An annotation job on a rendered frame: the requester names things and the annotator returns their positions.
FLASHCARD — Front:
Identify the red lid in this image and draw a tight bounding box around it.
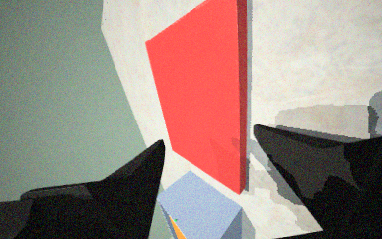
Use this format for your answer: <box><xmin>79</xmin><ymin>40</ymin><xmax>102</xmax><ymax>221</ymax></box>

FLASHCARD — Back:
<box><xmin>146</xmin><ymin>0</ymin><xmax>248</xmax><ymax>195</ymax></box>

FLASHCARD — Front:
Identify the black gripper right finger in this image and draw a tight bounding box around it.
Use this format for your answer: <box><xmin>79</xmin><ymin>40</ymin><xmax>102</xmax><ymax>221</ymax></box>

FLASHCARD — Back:
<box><xmin>253</xmin><ymin>124</ymin><xmax>382</xmax><ymax>231</ymax></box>

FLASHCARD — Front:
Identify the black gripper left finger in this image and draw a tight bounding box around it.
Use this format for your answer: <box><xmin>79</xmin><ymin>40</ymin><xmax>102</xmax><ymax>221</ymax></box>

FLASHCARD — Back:
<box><xmin>20</xmin><ymin>139</ymin><xmax>166</xmax><ymax>239</ymax></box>

